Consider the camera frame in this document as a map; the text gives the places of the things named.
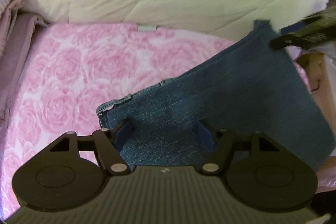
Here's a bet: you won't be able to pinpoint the pink rose pattern blanket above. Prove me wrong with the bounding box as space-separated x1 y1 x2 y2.
0 21 336 222

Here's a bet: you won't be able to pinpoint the mauve folded cloth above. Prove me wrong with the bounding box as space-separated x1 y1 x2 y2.
1 0 46 129

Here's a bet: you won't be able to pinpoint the dark blue denim jeans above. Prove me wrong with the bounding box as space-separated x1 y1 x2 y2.
97 20 335 169

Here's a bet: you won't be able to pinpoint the cardboard box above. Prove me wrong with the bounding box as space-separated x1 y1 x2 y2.
296 53 335 132

